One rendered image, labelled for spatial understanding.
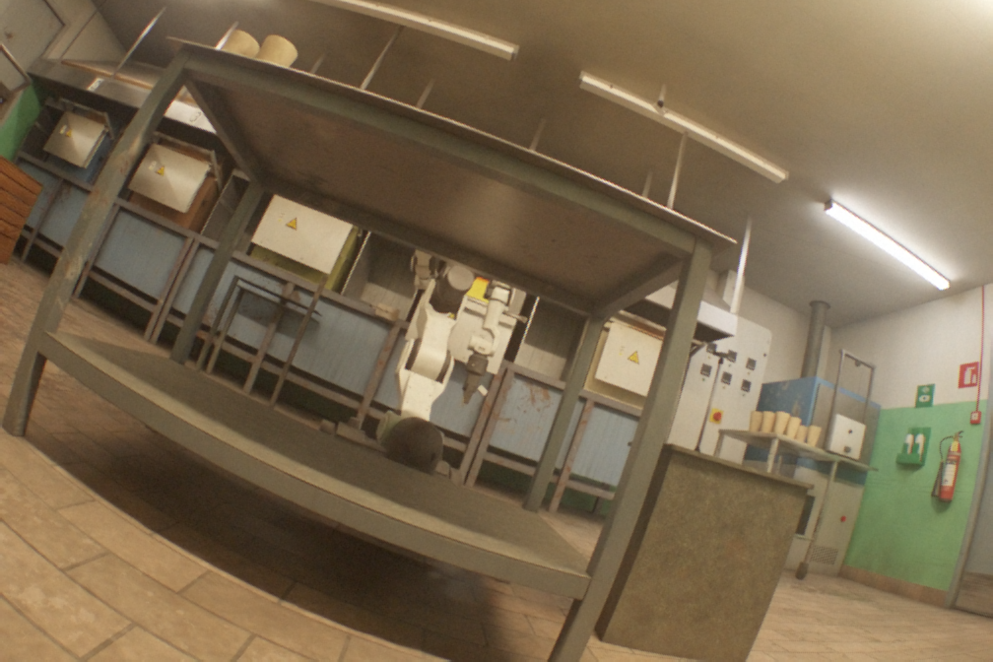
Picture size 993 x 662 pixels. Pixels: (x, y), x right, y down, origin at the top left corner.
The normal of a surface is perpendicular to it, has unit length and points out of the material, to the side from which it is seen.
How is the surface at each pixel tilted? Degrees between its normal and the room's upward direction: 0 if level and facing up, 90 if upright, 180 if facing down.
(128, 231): 90
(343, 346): 90
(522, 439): 90
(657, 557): 90
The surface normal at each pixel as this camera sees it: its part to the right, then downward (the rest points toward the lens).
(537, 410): 0.13, -0.22
